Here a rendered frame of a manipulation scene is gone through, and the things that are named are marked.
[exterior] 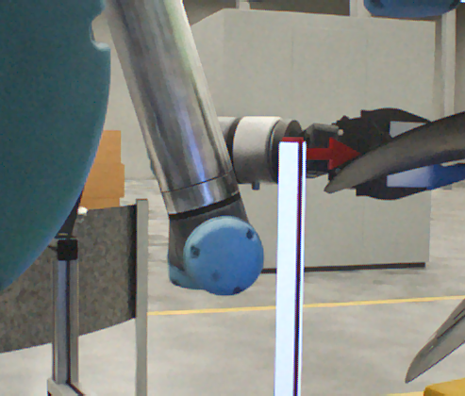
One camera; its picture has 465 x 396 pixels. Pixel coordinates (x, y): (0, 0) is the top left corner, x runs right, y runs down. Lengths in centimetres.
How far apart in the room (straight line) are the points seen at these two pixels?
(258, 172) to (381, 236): 657
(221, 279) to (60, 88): 57
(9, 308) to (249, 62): 477
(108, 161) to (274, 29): 267
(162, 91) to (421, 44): 687
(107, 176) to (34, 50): 857
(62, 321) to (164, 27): 48
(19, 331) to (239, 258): 178
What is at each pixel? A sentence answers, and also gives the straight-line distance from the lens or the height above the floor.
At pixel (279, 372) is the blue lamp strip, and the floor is 101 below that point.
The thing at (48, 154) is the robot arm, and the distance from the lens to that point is 20.
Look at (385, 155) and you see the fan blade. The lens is 70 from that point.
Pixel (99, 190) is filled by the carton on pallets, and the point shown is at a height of 58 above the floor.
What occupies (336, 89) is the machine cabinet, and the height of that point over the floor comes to 161.
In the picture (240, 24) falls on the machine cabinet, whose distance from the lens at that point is 693.
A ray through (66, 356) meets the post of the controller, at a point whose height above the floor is 89.
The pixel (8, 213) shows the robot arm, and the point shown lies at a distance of 20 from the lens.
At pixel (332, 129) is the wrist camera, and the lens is 77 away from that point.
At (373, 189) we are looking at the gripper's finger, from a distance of 83.
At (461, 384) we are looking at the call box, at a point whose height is 107.
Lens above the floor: 119
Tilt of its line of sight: 3 degrees down
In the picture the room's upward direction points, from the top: 1 degrees clockwise
